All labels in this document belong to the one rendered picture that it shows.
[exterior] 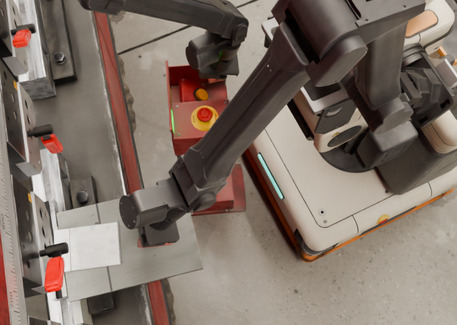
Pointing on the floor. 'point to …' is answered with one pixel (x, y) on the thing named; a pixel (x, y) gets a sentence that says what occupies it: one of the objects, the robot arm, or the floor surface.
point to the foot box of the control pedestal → (229, 195)
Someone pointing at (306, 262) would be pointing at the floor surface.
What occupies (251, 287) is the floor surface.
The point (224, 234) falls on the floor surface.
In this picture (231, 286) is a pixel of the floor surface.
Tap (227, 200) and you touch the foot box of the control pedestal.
